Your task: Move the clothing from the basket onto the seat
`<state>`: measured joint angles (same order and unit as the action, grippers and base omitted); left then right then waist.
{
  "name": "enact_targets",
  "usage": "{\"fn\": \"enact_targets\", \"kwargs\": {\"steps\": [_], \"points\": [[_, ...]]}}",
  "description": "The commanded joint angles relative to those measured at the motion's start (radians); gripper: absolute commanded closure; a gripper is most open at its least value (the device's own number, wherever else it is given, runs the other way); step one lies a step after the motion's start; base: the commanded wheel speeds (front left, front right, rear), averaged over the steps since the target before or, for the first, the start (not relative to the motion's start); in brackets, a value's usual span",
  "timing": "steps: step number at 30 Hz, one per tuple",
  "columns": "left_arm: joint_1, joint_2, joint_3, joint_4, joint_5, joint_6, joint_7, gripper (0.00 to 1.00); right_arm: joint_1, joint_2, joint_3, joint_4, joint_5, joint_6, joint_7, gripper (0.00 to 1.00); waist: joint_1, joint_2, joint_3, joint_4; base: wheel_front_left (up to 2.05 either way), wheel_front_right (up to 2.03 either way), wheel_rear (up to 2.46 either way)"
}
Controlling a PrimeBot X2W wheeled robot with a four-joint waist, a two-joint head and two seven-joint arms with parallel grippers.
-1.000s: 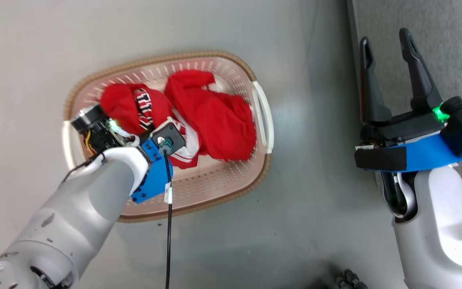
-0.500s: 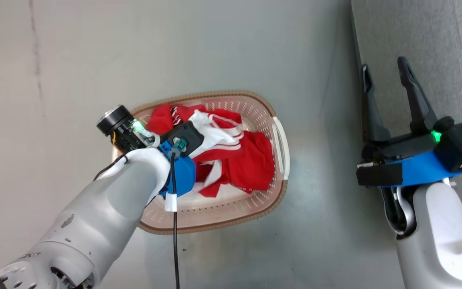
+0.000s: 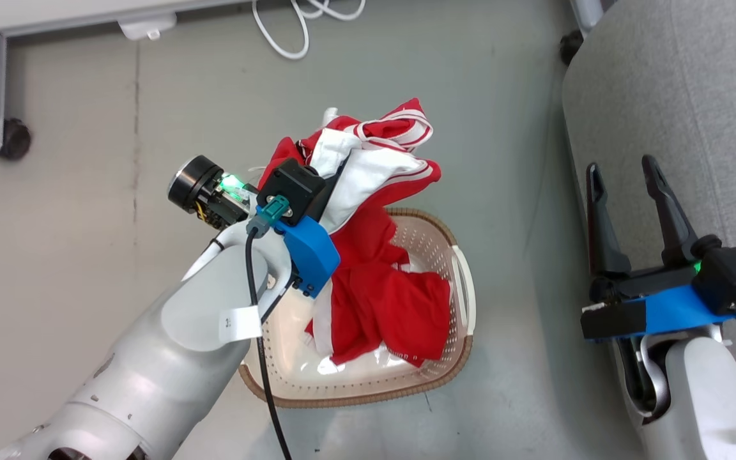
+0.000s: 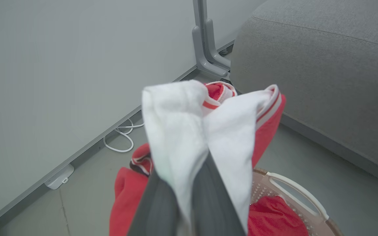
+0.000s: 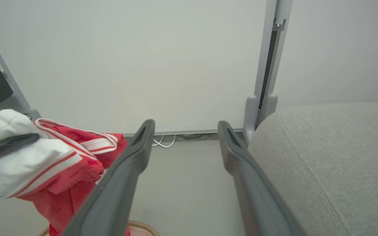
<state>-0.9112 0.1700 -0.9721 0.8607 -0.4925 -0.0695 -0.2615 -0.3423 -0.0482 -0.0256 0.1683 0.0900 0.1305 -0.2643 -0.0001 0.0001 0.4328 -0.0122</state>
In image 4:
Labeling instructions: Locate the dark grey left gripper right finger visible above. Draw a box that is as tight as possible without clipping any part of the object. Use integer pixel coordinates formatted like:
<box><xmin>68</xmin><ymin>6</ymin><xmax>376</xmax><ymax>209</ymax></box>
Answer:
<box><xmin>192</xmin><ymin>151</ymin><xmax>246</xmax><ymax>236</ymax></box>

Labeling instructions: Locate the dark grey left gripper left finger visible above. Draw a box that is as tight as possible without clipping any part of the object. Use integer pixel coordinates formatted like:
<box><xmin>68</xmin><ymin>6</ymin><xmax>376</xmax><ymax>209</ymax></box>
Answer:
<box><xmin>127</xmin><ymin>170</ymin><xmax>180</xmax><ymax>236</ymax></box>

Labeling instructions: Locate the red and white striped garment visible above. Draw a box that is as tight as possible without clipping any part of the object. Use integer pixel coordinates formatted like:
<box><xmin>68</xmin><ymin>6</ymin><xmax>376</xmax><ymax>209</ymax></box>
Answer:
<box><xmin>109</xmin><ymin>80</ymin><xmax>287</xmax><ymax>236</ymax></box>

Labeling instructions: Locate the beige perforated laundry basket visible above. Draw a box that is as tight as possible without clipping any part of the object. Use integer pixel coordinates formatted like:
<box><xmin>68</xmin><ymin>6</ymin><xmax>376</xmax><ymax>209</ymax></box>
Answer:
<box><xmin>250</xmin><ymin>168</ymin><xmax>344</xmax><ymax>236</ymax></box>

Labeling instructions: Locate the plain red fabric garment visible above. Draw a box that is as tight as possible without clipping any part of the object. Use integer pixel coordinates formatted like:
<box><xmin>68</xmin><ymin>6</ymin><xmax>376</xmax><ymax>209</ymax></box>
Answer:
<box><xmin>247</xmin><ymin>195</ymin><xmax>309</xmax><ymax>236</ymax></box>

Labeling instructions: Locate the grey metal stand leg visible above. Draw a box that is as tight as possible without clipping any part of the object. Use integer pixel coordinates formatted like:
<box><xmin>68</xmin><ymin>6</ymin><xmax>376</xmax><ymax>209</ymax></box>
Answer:
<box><xmin>192</xmin><ymin>0</ymin><xmax>232</xmax><ymax>79</ymax></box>

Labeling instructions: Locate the grey fabric sofa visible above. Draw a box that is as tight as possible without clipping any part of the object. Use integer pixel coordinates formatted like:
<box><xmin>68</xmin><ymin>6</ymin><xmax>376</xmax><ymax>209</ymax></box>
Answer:
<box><xmin>230</xmin><ymin>0</ymin><xmax>378</xmax><ymax>182</ymax></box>

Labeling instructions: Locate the white power cable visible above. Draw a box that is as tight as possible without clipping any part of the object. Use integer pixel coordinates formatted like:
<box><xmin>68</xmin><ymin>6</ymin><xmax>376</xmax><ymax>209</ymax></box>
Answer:
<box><xmin>103</xmin><ymin>119</ymin><xmax>144</xmax><ymax>153</ymax></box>

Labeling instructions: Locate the white wall socket box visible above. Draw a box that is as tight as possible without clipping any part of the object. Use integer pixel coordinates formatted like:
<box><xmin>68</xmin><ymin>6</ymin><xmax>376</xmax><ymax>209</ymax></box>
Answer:
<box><xmin>45</xmin><ymin>164</ymin><xmax>75</xmax><ymax>190</ymax></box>

